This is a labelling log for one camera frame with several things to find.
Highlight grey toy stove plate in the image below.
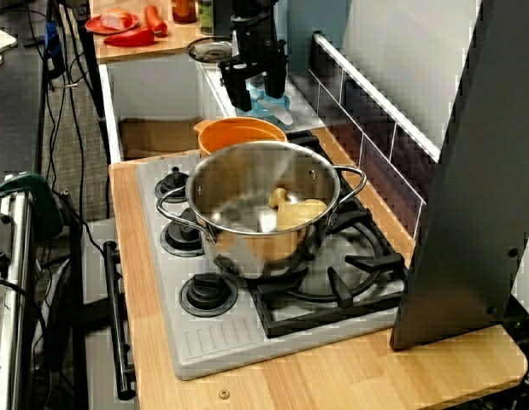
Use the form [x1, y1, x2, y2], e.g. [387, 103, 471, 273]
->
[135, 127, 410, 381]

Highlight blue handled grey spatula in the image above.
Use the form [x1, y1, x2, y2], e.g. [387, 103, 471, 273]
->
[249, 85, 295, 127]

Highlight black hanging cable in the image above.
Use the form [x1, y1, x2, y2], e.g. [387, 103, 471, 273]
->
[58, 0, 114, 219]

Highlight stainless steel pot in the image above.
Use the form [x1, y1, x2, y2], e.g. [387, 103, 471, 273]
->
[156, 140, 368, 281]

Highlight black burner grate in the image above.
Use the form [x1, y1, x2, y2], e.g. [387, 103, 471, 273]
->
[246, 130, 409, 339]

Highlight silver aluminium frame rail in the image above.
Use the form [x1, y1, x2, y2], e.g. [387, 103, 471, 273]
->
[0, 173, 34, 410]

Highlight red plastic plate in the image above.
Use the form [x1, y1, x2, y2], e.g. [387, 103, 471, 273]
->
[85, 11, 140, 36]

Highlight orange plastic pot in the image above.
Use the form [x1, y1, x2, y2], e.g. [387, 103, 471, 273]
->
[193, 116, 289, 159]

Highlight black looped cable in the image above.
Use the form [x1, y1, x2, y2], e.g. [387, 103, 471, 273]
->
[0, 277, 54, 410]

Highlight blue clamp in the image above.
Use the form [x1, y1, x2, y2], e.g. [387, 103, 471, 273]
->
[43, 20, 62, 60]

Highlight dark grey upright panel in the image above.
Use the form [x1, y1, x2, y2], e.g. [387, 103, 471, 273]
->
[390, 0, 529, 352]

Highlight orange sauce bottle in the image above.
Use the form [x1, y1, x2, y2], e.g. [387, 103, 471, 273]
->
[171, 0, 198, 25]

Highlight brown cardboard piece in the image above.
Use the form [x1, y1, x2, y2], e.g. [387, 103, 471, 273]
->
[119, 116, 204, 161]

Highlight white cutting board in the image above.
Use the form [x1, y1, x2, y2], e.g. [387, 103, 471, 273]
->
[0, 23, 19, 69]

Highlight yellow toy chicken drumstick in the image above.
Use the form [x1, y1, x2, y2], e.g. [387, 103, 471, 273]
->
[268, 186, 329, 232]

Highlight green clamp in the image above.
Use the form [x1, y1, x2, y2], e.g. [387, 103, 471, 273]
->
[0, 170, 65, 241]

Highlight light blue plastic bowl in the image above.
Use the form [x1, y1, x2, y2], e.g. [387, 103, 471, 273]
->
[234, 83, 291, 119]

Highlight black oven door handle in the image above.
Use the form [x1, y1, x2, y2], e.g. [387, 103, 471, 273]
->
[102, 240, 137, 401]

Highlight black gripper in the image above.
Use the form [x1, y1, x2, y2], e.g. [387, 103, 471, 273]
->
[219, 15, 289, 113]

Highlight black stove knob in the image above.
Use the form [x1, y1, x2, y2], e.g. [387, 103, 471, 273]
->
[179, 272, 238, 318]
[155, 166, 191, 202]
[160, 207, 206, 258]

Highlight red toy pepper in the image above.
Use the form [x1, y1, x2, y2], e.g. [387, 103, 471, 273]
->
[103, 26, 156, 48]

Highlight toy ham slice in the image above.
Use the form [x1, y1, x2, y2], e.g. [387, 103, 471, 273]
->
[99, 10, 133, 31]

